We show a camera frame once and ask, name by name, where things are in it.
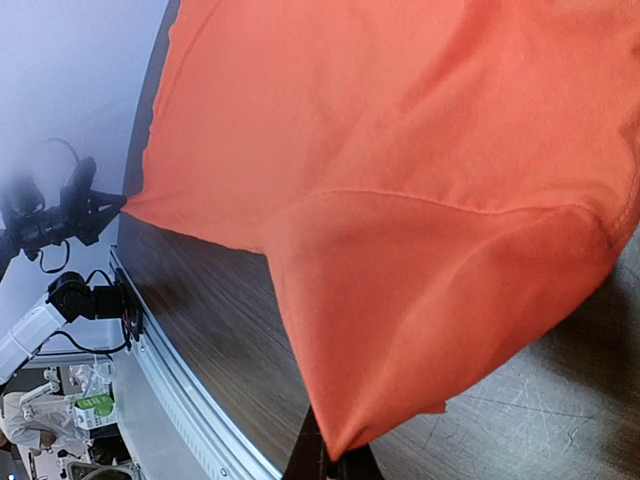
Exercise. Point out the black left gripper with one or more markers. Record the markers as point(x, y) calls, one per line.
point(82, 213)

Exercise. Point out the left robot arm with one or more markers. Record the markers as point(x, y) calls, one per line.
point(28, 333)

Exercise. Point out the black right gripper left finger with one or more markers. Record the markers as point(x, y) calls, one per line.
point(309, 459)

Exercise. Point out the green white carton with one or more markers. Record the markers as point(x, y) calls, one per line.
point(95, 412)

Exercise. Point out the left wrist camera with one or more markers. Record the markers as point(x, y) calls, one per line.
point(80, 181)

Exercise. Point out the person in white shirt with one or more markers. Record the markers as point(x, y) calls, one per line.
point(51, 424)

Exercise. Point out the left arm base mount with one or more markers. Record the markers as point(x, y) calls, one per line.
point(97, 297)

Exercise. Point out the aluminium front rail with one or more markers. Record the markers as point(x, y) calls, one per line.
point(172, 425)

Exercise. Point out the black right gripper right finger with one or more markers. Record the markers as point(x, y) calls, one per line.
point(357, 464)

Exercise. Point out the orange garment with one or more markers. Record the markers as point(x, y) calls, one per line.
point(434, 184)

